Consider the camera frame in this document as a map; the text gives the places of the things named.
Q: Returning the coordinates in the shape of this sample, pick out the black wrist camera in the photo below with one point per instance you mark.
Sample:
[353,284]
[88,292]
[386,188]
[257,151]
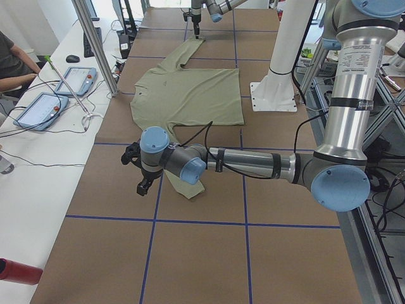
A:
[131,155]

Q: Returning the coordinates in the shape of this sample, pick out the far blue teach pendant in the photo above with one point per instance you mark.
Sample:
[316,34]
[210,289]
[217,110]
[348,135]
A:
[80,79]

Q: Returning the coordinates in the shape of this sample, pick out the aluminium frame post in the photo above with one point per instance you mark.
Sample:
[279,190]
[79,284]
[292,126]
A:
[96,45]

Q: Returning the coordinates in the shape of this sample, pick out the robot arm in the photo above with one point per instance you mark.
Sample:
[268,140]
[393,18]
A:
[215,10]
[335,172]

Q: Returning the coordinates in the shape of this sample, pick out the black computer mouse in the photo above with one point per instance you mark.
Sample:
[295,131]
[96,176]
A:
[72,59]

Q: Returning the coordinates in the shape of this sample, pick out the blue teach pendant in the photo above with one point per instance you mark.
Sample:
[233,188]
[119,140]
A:
[41,112]
[80,79]

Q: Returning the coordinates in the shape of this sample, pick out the olive green long-sleeve shirt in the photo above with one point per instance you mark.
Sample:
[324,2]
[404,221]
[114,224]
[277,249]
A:
[171,95]

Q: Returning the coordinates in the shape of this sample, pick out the near blue teach pendant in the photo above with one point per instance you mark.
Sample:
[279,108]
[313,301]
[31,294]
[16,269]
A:
[41,112]

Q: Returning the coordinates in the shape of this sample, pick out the seated person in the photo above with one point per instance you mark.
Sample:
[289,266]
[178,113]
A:
[18,70]

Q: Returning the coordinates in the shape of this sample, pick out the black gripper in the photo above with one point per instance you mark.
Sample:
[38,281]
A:
[195,18]
[147,175]

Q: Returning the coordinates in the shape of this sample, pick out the metal grabber stick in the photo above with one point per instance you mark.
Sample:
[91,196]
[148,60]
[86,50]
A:
[64,89]

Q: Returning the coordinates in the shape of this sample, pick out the red bottle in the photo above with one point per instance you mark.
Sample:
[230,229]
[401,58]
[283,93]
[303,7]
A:
[12,271]

